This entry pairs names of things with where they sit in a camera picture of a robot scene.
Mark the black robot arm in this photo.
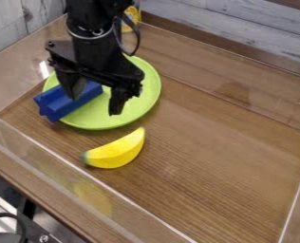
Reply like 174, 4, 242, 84
44, 0, 144, 115

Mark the clear acrylic front wall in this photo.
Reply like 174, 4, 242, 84
0, 119, 195, 243

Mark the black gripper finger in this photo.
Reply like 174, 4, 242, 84
56, 68, 87, 100
108, 87, 140, 116

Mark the black cable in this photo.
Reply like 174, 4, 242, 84
0, 212, 31, 243

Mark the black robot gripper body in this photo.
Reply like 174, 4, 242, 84
44, 28, 144, 89

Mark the blue plastic block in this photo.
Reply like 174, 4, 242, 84
34, 81, 103, 122

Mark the black metal stand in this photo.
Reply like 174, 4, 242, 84
15, 196, 62, 243

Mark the yellow toy banana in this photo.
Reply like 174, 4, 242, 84
82, 127, 144, 169

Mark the yellow labelled can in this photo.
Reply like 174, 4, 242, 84
122, 0, 140, 33

